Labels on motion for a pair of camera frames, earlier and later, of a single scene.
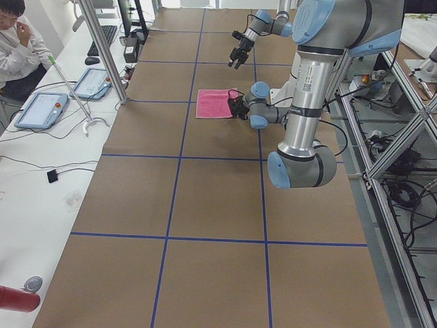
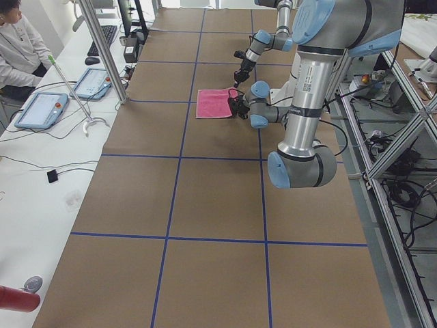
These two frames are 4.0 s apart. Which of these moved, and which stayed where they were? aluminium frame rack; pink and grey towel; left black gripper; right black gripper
Moved: right black gripper
Stayed: pink and grey towel; left black gripper; aluminium frame rack
